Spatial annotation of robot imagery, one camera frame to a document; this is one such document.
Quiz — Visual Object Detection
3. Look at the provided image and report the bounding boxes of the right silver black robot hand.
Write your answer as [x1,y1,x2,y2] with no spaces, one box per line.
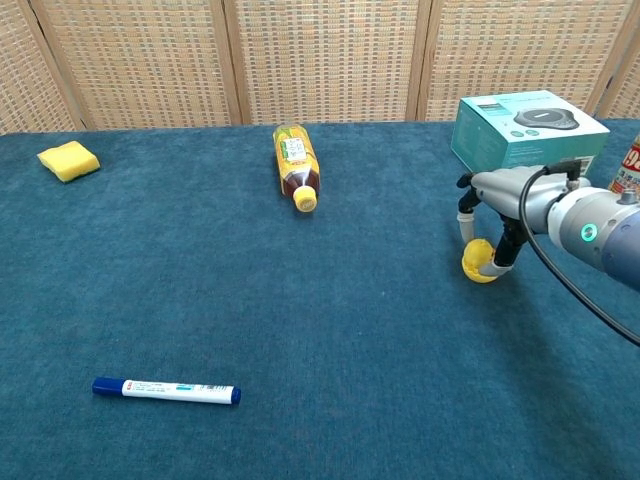
[456,164,591,279]

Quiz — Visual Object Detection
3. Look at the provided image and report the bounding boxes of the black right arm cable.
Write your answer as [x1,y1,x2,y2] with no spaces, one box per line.
[518,158,640,347]

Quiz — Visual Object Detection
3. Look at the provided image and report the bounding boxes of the teal speakerphone box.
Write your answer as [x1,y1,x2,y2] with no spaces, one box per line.
[450,90,611,179]

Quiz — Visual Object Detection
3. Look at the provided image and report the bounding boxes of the blue white marker pen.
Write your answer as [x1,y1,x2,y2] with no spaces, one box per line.
[91,376,242,406]

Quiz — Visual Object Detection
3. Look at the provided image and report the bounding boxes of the blue carpet table cover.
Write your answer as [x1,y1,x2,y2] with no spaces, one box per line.
[0,118,640,480]

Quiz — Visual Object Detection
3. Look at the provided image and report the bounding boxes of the woven bamboo screen panel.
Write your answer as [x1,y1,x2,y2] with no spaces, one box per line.
[222,0,432,126]
[417,0,639,122]
[597,29,640,121]
[0,0,86,135]
[29,0,251,131]

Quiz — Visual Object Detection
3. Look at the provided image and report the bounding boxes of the yellow fluted cup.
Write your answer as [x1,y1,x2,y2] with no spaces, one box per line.
[461,257,501,285]

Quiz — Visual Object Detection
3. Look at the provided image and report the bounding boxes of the yellow green-capped cleaner bottle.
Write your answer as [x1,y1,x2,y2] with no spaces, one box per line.
[607,133,640,195]

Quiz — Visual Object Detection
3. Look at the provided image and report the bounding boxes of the yellow tea bottle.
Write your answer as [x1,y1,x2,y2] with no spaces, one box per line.
[272,124,321,214]

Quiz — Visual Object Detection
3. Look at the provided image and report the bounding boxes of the yellow sponge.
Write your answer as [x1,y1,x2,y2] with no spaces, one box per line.
[36,140,101,184]

